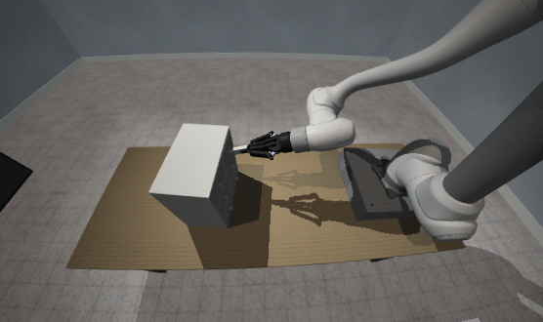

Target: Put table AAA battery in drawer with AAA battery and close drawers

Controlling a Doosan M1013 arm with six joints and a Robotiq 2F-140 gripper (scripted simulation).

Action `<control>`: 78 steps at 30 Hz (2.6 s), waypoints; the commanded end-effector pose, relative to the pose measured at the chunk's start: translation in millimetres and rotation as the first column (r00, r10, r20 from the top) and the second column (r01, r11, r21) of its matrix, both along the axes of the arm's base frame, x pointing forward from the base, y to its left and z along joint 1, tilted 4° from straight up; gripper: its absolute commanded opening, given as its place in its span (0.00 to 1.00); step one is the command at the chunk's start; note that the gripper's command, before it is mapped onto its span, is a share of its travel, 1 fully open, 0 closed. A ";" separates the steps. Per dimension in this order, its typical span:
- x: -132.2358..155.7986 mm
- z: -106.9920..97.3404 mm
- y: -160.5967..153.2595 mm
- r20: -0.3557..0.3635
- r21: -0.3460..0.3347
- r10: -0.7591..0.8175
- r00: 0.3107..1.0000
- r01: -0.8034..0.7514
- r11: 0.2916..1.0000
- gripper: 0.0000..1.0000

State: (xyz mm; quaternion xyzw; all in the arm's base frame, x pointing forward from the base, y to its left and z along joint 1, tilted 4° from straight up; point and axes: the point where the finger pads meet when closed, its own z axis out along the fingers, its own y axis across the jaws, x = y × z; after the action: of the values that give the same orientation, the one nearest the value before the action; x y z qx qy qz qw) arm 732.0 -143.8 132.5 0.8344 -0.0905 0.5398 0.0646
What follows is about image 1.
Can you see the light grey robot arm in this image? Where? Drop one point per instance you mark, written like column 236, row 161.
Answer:
column 446, row 205

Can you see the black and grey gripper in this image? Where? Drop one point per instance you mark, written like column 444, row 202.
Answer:
column 266, row 146

